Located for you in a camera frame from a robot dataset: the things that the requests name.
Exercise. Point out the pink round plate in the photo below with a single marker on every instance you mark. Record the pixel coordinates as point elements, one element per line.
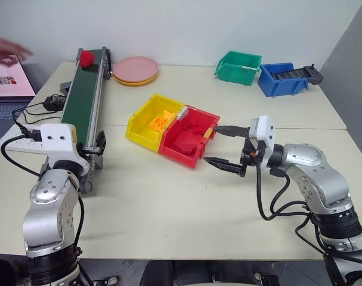
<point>135,69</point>

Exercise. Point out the grey white ridged piece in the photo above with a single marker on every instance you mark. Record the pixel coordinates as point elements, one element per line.
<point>182,113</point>

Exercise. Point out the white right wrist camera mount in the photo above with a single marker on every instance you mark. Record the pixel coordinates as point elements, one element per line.
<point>265,134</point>

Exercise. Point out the yellow plastic storage bin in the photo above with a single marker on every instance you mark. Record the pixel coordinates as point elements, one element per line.
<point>148,131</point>

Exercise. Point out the yellow round plate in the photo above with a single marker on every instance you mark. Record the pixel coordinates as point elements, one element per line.
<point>133,83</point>

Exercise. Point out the red toy block pile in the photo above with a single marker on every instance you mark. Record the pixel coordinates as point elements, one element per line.
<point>186,144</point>

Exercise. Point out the blurred bare person hand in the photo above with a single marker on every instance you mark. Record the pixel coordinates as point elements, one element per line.
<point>3,49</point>

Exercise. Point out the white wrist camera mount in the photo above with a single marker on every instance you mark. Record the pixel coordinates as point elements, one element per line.
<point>60,140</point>
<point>265,134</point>

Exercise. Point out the yellow toy block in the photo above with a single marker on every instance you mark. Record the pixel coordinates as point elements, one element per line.
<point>167,114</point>

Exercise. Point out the orange toy block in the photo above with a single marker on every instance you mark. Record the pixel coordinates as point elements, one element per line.
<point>158,122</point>

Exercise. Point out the blue plastic storage bin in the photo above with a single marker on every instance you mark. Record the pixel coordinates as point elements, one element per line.
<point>280,85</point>

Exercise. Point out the green plastic storage bin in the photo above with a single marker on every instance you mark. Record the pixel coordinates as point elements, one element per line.
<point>237,69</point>

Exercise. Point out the open laptop with pink screen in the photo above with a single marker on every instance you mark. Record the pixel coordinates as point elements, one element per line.
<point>7,77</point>

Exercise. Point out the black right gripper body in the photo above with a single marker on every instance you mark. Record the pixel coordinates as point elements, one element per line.
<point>250,155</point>

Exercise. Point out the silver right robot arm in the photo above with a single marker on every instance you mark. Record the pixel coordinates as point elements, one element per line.
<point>318,178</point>

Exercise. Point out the black power adapter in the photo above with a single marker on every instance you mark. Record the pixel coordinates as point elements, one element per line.
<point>51,103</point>

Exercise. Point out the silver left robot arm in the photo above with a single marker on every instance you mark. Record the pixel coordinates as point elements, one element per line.
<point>49,208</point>

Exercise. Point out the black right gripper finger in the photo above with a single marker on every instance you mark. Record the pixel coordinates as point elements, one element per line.
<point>233,131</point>
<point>225,165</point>

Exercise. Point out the green conveyor belt machine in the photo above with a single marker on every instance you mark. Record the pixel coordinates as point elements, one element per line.
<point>82,98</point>

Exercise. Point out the small grey control box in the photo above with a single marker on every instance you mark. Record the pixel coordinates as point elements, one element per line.
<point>64,86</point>

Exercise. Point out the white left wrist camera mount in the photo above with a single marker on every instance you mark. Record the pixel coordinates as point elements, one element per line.
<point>60,140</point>

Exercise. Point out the red plastic storage bin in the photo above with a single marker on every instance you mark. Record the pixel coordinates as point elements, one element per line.
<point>186,143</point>

